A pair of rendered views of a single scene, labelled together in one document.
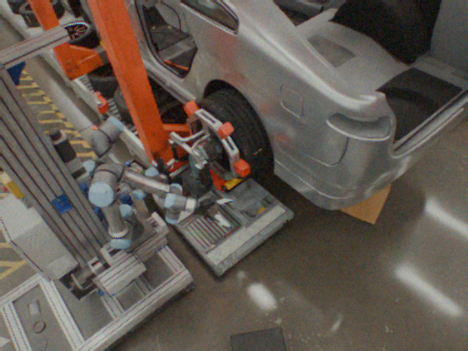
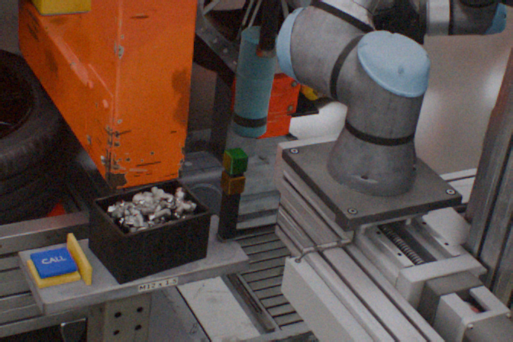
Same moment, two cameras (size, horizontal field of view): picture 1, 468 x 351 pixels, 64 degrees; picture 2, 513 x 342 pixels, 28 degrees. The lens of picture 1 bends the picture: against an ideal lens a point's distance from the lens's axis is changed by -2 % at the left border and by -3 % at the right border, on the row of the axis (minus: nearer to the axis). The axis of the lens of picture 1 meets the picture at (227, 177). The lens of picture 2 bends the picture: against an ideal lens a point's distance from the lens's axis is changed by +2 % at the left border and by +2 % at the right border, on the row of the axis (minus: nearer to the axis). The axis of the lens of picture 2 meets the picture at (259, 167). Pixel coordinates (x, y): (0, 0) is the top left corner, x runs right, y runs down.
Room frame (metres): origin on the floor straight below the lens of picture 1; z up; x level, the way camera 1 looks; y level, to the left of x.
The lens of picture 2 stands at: (2.03, 2.37, 1.68)
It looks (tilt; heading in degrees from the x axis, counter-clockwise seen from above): 31 degrees down; 270
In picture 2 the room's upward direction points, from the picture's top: 8 degrees clockwise
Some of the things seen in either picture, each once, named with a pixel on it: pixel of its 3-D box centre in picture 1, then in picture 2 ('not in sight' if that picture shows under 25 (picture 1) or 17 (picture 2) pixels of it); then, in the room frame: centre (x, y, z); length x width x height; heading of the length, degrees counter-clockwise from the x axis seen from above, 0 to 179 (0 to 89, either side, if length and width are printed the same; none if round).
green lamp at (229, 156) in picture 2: not in sight; (235, 160); (2.09, 0.64, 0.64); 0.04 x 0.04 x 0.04; 31
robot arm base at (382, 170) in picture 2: not in sight; (375, 146); (1.85, 0.91, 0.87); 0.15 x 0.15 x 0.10
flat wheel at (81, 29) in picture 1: (74, 39); not in sight; (5.17, 1.77, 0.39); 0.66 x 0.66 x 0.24
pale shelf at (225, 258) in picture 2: not in sight; (137, 260); (2.26, 0.75, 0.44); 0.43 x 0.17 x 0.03; 31
